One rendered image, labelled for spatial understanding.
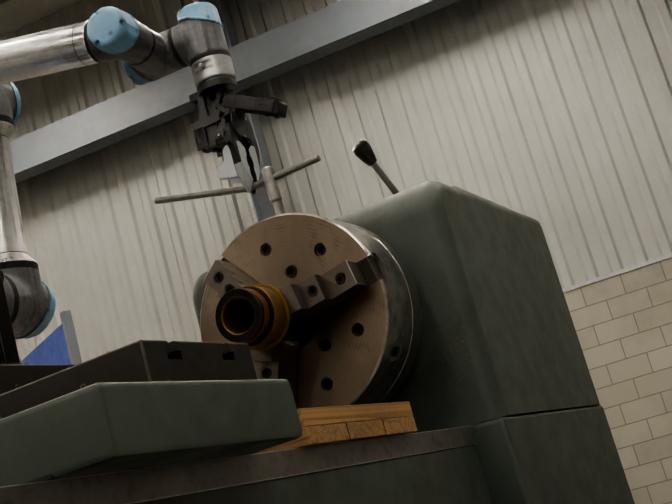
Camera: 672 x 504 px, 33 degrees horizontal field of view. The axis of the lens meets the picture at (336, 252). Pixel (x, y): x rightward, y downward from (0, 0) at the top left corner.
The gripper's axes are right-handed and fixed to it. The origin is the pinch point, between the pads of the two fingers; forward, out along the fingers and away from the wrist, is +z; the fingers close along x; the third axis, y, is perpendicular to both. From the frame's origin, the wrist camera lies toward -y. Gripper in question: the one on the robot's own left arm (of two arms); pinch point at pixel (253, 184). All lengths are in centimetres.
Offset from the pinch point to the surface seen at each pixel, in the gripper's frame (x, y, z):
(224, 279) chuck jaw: 27.6, -5.0, 21.4
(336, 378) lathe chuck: 23.8, -16.6, 40.0
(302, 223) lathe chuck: 23.9, -17.8, 16.7
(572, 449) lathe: -21, -35, 58
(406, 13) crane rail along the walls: -891, 220, -416
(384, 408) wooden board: 41, -30, 48
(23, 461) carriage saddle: 102, -25, 49
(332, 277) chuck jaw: 27.9, -21.9, 26.9
